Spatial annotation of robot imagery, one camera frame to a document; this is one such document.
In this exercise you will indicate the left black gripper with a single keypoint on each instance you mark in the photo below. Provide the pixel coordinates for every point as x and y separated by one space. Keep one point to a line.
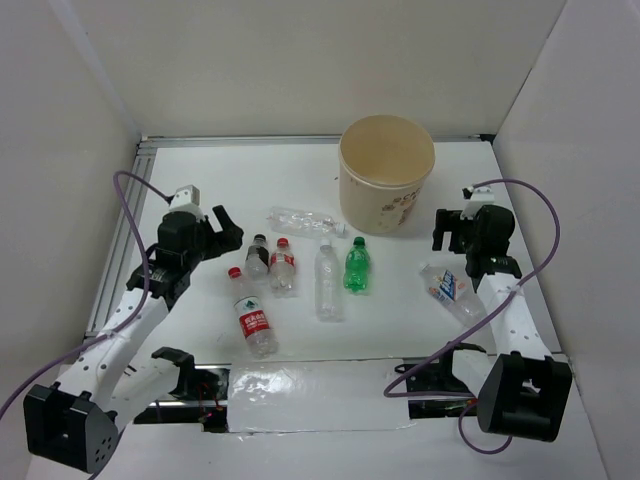
228 239

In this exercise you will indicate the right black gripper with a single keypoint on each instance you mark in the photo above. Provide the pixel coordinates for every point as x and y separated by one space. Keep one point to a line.
448 221

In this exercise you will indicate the black cap clear bottle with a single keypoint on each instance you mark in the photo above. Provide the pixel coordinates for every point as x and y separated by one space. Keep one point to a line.
257 258

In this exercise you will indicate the blue label clear bottle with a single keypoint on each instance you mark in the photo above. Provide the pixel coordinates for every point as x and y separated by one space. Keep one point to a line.
451 288

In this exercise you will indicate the red cola label bottle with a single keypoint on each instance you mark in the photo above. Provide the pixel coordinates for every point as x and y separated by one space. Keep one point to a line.
282 269

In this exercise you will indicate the green plastic bottle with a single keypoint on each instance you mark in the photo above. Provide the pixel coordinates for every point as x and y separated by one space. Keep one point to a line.
358 265

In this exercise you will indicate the red cap red label bottle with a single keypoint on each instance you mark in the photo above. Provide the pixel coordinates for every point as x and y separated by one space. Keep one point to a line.
251 315

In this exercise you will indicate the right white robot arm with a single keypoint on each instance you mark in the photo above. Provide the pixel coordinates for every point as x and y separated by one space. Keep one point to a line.
523 391

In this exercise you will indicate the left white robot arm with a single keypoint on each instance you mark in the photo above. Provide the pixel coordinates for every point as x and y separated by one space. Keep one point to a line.
78 419

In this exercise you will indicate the beige paper bucket bin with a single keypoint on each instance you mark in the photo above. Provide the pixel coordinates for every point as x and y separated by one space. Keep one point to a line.
384 162

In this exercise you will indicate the crushed clear bottle blue-white cap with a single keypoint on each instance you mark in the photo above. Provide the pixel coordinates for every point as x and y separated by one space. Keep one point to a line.
304 223

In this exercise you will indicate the clear bottle white cap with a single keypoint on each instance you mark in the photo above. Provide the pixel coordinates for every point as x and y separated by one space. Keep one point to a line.
328 296

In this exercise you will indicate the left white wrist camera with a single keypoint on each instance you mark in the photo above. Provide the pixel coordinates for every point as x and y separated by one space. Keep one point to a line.
186 198

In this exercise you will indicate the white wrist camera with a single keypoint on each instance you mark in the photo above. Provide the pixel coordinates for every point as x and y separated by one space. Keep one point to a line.
476 198
186 198

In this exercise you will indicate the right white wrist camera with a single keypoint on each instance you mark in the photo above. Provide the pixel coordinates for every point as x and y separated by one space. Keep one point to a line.
476 198

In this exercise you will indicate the aluminium frame rail back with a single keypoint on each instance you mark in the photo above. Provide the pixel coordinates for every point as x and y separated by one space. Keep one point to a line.
157 142

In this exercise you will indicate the aluminium frame rail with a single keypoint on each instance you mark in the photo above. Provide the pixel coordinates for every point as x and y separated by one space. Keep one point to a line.
157 142
122 248

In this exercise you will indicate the aluminium frame rail left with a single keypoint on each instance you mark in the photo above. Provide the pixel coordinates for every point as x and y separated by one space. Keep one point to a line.
122 248

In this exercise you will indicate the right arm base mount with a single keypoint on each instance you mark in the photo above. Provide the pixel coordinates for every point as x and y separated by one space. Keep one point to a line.
445 387

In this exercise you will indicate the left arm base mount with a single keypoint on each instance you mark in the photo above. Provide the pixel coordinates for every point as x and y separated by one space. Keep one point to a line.
204 403

